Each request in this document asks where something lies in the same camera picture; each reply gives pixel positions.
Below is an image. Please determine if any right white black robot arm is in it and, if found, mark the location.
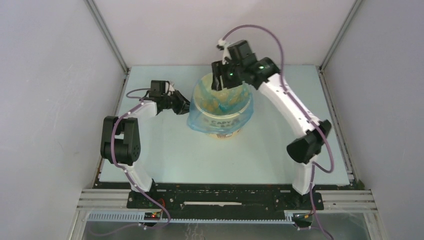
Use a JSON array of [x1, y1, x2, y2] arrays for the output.
[[211, 39, 332, 209]]

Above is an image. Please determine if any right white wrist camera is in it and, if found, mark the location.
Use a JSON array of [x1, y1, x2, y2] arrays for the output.
[[216, 38, 232, 65]]

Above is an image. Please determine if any left small circuit board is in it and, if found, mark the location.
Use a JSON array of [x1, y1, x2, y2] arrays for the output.
[[143, 212, 161, 221]]

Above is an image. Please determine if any aluminium frame rail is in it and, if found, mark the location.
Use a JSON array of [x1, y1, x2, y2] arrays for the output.
[[76, 189, 378, 213]]

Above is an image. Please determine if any white toothed cable duct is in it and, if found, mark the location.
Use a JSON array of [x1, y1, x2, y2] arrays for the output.
[[86, 211, 294, 224]]

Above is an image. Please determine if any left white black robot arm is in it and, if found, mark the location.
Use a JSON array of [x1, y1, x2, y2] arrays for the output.
[[100, 80, 190, 208]]

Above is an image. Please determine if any right small circuit board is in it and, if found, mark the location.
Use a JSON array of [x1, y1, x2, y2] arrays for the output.
[[292, 214, 314, 222]]

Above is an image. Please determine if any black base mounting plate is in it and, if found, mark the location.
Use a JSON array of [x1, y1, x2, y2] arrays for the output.
[[126, 183, 324, 220]]

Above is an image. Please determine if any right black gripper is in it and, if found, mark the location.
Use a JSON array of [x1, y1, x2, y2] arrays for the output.
[[212, 58, 245, 91]]

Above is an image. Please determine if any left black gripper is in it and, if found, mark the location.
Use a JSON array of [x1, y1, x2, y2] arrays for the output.
[[161, 90, 198, 116]]

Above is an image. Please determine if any small circuit board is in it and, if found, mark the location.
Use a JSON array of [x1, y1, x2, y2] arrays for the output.
[[292, 214, 314, 222], [143, 212, 161, 221]]

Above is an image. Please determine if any yellow capybara trash bin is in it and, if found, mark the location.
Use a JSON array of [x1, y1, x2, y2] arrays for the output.
[[192, 72, 252, 140]]

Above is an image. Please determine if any blue plastic trash bag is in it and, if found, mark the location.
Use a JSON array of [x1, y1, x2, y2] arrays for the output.
[[186, 76, 255, 135]]

